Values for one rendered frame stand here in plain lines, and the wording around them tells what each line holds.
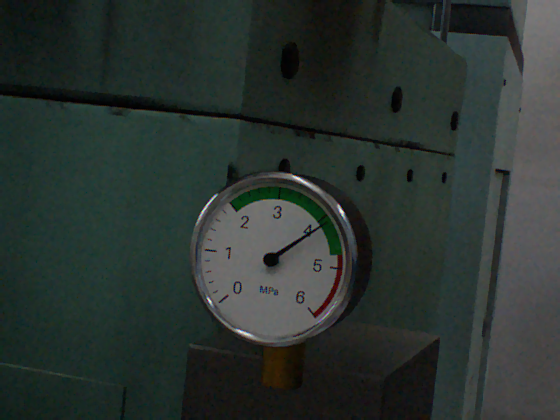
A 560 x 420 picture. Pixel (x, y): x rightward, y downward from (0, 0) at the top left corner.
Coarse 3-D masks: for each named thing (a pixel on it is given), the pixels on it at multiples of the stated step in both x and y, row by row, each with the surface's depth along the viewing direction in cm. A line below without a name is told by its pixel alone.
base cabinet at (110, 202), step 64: (0, 128) 49; (64, 128) 48; (128, 128) 47; (192, 128) 46; (256, 128) 47; (0, 192) 49; (64, 192) 48; (128, 192) 47; (192, 192) 46; (384, 192) 73; (448, 192) 98; (0, 256) 49; (64, 256) 48; (128, 256) 47; (384, 256) 75; (0, 320) 49; (64, 320) 48; (128, 320) 47; (192, 320) 46; (384, 320) 78; (0, 384) 49; (64, 384) 48; (128, 384) 47
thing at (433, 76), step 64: (0, 0) 49; (64, 0) 48; (128, 0) 47; (192, 0) 46; (256, 0) 46; (320, 0) 54; (384, 0) 67; (0, 64) 49; (64, 64) 48; (128, 64) 47; (192, 64) 46; (256, 64) 46; (320, 64) 55; (384, 64) 69; (448, 64) 90; (320, 128) 57; (384, 128) 71; (448, 128) 94
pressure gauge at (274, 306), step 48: (240, 192) 39; (288, 192) 38; (336, 192) 39; (192, 240) 39; (240, 240) 39; (288, 240) 38; (336, 240) 38; (240, 288) 39; (288, 288) 38; (336, 288) 38; (240, 336) 39; (288, 336) 38; (288, 384) 41
